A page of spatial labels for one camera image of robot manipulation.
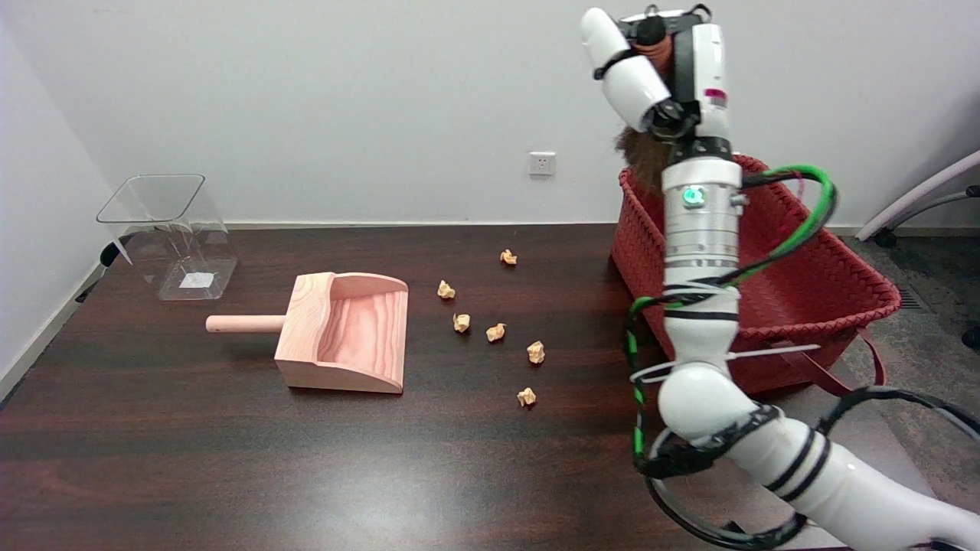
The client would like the orange woven basket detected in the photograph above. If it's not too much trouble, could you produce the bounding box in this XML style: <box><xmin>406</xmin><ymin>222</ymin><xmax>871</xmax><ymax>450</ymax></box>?
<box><xmin>610</xmin><ymin>153</ymin><xmax>903</xmax><ymax>396</ymax></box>

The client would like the black and green cable bundle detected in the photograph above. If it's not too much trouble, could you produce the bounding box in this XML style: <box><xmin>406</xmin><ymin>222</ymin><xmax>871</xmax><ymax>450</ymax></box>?
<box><xmin>624</xmin><ymin>165</ymin><xmax>839</xmax><ymax>479</ymax></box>

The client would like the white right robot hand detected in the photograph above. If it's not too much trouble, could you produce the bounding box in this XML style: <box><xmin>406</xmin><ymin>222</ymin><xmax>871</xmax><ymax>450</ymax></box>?
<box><xmin>580</xmin><ymin>6</ymin><xmax>732</xmax><ymax>143</ymax></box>

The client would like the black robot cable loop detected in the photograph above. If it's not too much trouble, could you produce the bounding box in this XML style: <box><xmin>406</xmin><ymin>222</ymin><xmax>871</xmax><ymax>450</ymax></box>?
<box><xmin>643</xmin><ymin>386</ymin><xmax>980</xmax><ymax>551</ymax></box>

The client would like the clear plastic container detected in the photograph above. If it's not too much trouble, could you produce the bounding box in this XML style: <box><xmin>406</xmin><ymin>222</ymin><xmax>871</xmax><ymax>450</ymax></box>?
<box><xmin>96</xmin><ymin>174</ymin><xmax>238</xmax><ymax>302</ymax></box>

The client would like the wooden dustpan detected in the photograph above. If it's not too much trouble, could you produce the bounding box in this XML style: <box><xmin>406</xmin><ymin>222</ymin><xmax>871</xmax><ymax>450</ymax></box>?
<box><xmin>205</xmin><ymin>272</ymin><xmax>409</xmax><ymax>395</ymax></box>

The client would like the small brown hand broom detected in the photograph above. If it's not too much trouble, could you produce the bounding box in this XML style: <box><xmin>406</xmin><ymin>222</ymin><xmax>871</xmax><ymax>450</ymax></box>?
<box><xmin>612</xmin><ymin>15</ymin><xmax>676</xmax><ymax>194</ymax></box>

